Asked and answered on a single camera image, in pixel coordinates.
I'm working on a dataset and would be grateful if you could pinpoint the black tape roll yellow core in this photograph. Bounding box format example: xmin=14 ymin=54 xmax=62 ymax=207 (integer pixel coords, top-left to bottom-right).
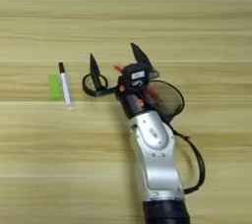
xmin=81 ymin=73 xmax=109 ymax=98

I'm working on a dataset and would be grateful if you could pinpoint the black pen red cap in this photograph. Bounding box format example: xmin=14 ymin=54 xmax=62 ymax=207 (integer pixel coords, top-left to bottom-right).
xmin=112 ymin=65 xmax=159 ymax=101

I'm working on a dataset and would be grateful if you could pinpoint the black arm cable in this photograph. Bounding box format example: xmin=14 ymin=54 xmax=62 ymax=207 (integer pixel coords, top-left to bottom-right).
xmin=168 ymin=124 xmax=207 ymax=196

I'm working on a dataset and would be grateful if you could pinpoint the white marker black cap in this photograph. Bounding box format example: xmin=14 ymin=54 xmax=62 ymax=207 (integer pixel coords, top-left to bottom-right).
xmin=58 ymin=62 xmax=73 ymax=107

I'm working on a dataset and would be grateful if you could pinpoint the green eraser block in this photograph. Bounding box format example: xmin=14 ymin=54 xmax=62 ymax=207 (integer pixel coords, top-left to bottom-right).
xmin=47 ymin=74 xmax=62 ymax=100

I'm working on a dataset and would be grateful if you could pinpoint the small black box white label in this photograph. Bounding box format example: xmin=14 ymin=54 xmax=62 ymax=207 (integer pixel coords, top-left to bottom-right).
xmin=121 ymin=63 xmax=154 ymax=88

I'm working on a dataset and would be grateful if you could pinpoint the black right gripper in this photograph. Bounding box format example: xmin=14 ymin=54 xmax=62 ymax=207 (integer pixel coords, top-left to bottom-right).
xmin=89 ymin=42 xmax=160 ymax=120

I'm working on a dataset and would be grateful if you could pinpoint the black mesh pen cup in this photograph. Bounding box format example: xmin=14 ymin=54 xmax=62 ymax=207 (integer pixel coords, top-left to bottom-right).
xmin=143 ymin=79 xmax=186 ymax=125

